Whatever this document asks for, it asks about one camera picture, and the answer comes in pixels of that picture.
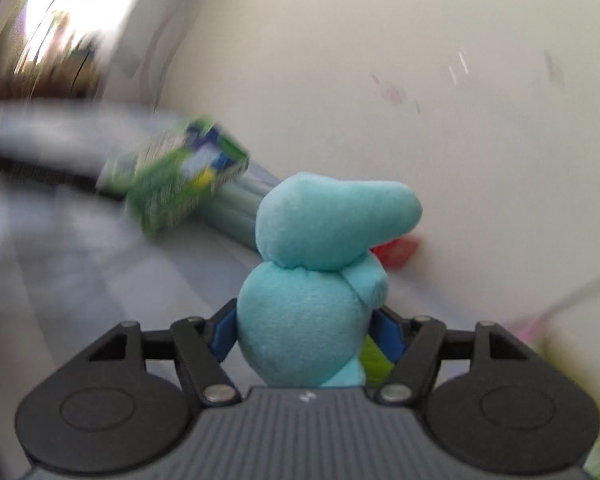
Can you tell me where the teal zipper pouch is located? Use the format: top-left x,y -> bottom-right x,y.
195,162 -> 287,251

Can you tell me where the teal plush toy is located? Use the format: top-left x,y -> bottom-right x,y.
236,171 -> 424,389

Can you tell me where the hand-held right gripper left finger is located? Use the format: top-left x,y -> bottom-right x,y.
87,300 -> 243,406

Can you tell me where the small red box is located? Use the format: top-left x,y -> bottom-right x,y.
371,238 -> 422,269

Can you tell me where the green cardboard box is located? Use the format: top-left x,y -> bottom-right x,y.
97,116 -> 251,237

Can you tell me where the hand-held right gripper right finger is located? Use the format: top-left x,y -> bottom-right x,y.
367,305 -> 528,403

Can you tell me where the bright window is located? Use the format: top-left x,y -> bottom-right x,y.
22,0 -> 148,98

